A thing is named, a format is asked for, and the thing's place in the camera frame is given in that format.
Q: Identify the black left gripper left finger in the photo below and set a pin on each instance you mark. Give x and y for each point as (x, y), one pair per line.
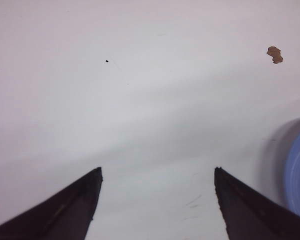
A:
(64, 216)

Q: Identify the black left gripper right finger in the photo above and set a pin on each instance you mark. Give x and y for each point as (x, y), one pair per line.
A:
(248, 215)

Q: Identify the small brown scrap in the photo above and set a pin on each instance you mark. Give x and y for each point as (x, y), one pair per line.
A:
(275, 53)

